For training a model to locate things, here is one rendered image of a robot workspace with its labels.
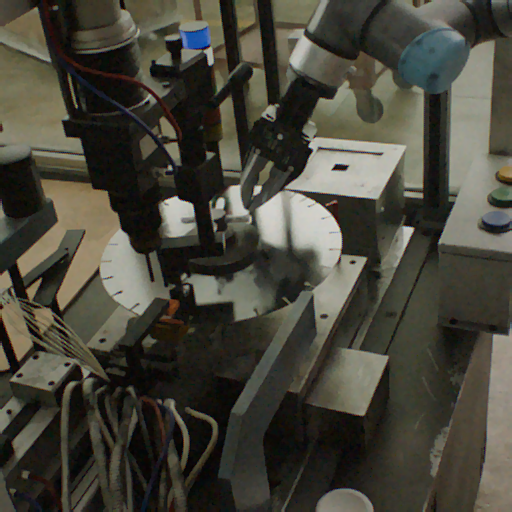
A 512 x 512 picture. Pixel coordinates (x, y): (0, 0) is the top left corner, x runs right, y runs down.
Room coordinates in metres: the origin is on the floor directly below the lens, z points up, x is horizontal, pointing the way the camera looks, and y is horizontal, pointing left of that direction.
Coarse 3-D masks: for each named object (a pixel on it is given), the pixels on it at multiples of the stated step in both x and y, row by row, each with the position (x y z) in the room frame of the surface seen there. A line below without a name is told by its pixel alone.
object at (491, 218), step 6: (498, 210) 1.00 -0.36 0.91; (486, 216) 0.99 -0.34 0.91; (492, 216) 0.98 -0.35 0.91; (498, 216) 0.98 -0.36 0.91; (504, 216) 0.98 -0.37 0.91; (510, 216) 0.98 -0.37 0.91; (486, 222) 0.97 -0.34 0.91; (492, 222) 0.97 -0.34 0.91; (498, 222) 0.97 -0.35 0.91; (504, 222) 0.96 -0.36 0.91; (510, 222) 0.97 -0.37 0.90; (492, 228) 0.96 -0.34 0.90; (498, 228) 0.96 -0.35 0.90; (504, 228) 0.96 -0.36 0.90
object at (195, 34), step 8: (184, 24) 1.25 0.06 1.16; (192, 24) 1.25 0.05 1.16; (200, 24) 1.24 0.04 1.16; (184, 32) 1.22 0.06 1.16; (192, 32) 1.22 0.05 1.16; (200, 32) 1.22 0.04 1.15; (208, 32) 1.23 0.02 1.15; (184, 40) 1.22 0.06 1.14; (192, 40) 1.22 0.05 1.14; (200, 40) 1.22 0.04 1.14; (208, 40) 1.23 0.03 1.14; (192, 48) 1.22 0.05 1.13; (200, 48) 1.22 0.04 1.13
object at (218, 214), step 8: (216, 208) 0.95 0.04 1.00; (192, 216) 0.94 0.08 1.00; (216, 216) 0.93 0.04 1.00; (224, 216) 0.93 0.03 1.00; (232, 216) 0.93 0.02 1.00; (240, 216) 0.93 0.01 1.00; (248, 216) 0.92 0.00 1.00; (216, 224) 0.92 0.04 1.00; (224, 224) 0.92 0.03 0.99; (216, 232) 0.92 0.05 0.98; (224, 232) 0.92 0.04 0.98
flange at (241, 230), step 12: (228, 228) 0.94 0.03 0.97; (240, 228) 0.96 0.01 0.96; (252, 228) 0.96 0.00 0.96; (228, 240) 0.92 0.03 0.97; (240, 240) 0.93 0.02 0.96; (252, 240) 0.92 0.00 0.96; (228, 252) 0.90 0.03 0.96; (240, 252) 0.90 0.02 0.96; (252, 252) 0.90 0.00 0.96; (192, 264) 0.89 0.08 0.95; (204, 264) 0.88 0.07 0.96; (216, 264) 0.88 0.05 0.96; (228, 264) 0.88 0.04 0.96; (240, 264) 0.88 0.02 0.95
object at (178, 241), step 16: (208, 208) 0.85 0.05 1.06; (208, 224) 0.85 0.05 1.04; (160, 240) 0.87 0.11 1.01; (176, 240) 0.86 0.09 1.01; (192, 240) 0.86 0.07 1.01; (208, 240) 0.85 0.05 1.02; (176, 256) 0.85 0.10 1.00; (192, 256) 0.85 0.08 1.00; (208, 256) 0.85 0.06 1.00; (176, 272) 0.85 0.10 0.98
